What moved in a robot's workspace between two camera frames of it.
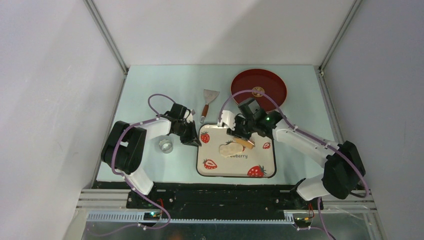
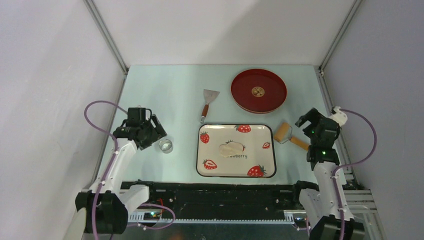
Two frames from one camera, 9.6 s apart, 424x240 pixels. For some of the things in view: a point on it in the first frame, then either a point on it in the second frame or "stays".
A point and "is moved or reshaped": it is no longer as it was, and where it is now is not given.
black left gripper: [192, 139] → [157, 132]
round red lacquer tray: [273, 84] stays
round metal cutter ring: [166, 146] stays
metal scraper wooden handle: [209, 95] stays
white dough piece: [229, 149] stays
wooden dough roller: [248, 144] is moved or reshaped
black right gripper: [236, 133] → [312, 114]
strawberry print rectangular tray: [259, 161] stays
